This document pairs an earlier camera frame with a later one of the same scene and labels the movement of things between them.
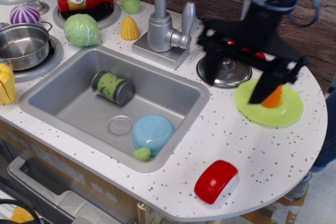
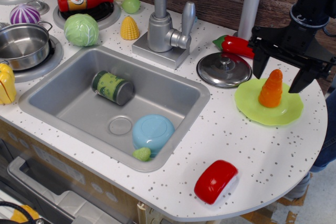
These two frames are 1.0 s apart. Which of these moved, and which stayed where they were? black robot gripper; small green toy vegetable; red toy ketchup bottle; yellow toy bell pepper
Moved: black robot gripper
Stayed: small green toy vegetable; red toy ketchup bottle; yellow toy bell pepper
